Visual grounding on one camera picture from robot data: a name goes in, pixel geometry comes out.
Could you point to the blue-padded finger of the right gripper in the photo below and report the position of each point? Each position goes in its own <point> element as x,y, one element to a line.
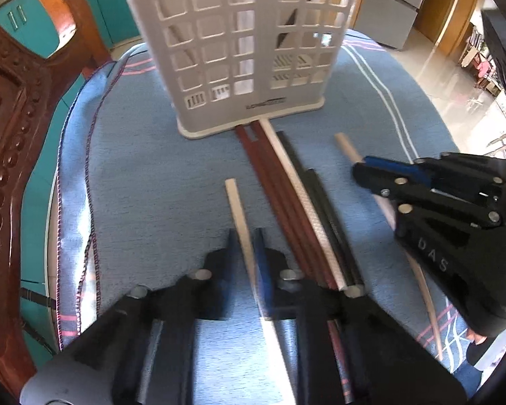
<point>413,171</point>
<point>386,184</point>

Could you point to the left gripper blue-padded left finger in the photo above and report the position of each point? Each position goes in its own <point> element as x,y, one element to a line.
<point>215,281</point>

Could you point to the carved dark wooden chair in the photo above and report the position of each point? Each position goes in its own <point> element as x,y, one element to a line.
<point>30,89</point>

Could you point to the blue striped cloth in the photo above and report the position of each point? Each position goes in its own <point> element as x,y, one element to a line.
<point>140,204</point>

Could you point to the person's right hand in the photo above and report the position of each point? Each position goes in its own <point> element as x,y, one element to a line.
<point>475,338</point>

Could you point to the black chopstick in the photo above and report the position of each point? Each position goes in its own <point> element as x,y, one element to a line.
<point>301,172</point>
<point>335,233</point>

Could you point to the clothes drying rack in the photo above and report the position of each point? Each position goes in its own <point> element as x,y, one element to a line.
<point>478,60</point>

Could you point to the cream white chopstick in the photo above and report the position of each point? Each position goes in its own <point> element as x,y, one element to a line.
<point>389,213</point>

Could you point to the white plastic utensil basket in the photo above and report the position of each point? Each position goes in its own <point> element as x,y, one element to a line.
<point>226,63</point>

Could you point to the silver multi-door refrigerator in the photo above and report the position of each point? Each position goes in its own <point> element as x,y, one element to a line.
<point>388,22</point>

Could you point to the teal lower kitchen cabinets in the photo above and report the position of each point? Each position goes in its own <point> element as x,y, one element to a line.
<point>44,25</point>

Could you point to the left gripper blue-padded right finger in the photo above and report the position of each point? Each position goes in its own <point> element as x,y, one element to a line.
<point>276,294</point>

